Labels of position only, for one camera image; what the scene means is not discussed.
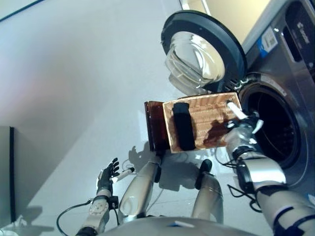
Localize grey robot torso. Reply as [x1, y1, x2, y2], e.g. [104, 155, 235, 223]
[98, 216, 266, 236]

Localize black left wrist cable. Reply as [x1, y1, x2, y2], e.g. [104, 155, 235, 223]
[56, 199, 119, 233]

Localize white round device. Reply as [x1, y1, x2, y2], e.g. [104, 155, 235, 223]
[0, 216, 28, 236]

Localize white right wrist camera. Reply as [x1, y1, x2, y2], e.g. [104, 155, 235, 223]
[252, 119, 264, 135]

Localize round washing machine door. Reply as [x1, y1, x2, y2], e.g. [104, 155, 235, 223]
[161, 9, 248, 95]

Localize grey washing machine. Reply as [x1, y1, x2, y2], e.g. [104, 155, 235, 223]
[227, 0, 315, 195]

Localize silver robot leg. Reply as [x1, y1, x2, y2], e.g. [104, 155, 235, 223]
[191, 159, 224, 223]
[118, 157, 162, 223]

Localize white blue barcode sticker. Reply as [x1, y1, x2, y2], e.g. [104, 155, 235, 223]
[255, 29, 279, 59]

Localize black cloth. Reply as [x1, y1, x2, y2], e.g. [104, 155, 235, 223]
[172, 102, 196, 150]

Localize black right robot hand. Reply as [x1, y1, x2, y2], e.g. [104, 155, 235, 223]
[225, 101, 258, 133]

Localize white floor cable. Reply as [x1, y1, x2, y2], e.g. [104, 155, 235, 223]
[120, 159, 138, 173]

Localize silver left robot leg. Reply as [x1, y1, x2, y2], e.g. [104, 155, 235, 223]
[118, 157, 162, 223]

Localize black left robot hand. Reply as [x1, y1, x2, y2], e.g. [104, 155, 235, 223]
[96, 158, 135, 191]

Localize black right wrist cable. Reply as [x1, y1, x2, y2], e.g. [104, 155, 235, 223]
[215, 147, 261, 212]

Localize grey panel with blue edge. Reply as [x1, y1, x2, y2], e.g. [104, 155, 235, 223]
[0, 125, 17, 223]

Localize rectangular wicker basket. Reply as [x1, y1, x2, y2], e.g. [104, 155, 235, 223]
[162, 91, 243, 153]

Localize silver right robot leg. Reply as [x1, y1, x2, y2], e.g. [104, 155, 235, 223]
[191, 159, 224, 223]

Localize glossy brown stool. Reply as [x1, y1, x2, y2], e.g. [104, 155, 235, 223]
[144, 100, 170, 152]

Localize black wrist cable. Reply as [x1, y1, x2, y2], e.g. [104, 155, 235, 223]
[215, 147, 261, 212]
[56, 199, 119, 233]

